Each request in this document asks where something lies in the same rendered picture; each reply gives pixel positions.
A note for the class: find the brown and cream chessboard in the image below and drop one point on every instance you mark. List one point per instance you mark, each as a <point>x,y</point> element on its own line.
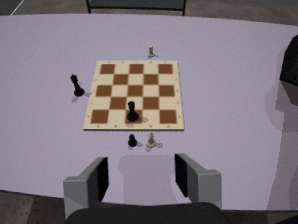
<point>152,85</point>

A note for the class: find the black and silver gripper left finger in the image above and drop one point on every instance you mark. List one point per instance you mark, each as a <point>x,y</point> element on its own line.
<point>86,189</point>

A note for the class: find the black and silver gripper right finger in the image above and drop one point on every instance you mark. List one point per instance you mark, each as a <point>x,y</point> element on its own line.
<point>197,183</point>

